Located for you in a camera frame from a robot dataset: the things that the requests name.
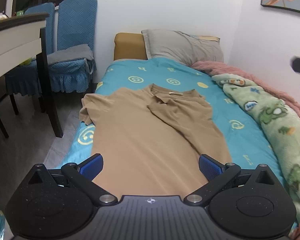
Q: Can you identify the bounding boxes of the tan t-shirt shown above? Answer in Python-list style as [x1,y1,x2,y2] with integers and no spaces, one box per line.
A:
[79,84,231,198]

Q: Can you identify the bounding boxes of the pink fuzzy blanket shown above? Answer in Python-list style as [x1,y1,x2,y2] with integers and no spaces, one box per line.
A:
[191,61,300,118]

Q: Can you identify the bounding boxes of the grey folded cloth on chair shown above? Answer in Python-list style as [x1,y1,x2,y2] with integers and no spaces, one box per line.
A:
[47,44,94,65]

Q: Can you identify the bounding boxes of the blue covered chair near bed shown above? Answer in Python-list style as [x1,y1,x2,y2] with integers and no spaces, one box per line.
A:
[47,0,97,93]

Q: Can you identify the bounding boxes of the teal smiley bed sheet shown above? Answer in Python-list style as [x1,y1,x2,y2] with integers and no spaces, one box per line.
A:
[64,58,285,183]

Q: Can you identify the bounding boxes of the green fruit on chair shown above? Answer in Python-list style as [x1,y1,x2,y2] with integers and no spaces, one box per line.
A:
[19,58,32,66]

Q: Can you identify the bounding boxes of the blue covered chair behind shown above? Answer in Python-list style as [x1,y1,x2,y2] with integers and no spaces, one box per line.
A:
[5,2,55,115]

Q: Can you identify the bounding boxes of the grey pillow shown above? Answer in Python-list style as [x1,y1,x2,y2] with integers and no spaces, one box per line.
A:
[141,29,224,67]

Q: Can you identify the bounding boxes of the mustard yellow headboard cushion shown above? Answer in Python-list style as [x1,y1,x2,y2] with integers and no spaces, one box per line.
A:
[114,33,147,61]

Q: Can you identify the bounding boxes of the green cartoon fleece blanket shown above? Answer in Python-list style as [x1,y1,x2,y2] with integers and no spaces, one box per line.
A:
[212,74,300,222]

